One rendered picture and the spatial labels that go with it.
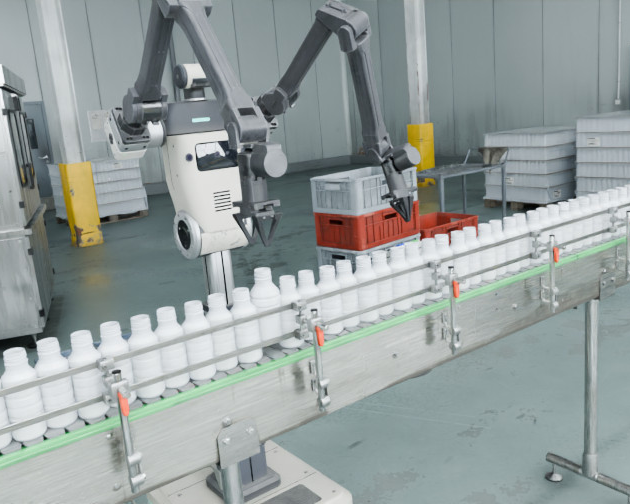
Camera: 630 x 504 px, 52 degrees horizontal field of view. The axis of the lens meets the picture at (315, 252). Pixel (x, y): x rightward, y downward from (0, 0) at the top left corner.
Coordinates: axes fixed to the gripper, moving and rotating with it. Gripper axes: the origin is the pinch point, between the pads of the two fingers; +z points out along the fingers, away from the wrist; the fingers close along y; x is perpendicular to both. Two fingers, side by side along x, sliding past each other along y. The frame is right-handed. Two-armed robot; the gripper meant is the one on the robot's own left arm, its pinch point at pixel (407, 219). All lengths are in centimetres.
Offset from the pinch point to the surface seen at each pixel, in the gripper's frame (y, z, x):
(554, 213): 46, 11, -18
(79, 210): 112, -184, 703
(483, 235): 10.0, 11.7, -17.9
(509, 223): 22.1, 10.4, -18.5
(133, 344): -98, 13, -18
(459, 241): -1.3, 11.5, -18.6
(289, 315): -61, 17, -17
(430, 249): -13.1, 11.4, -18.7
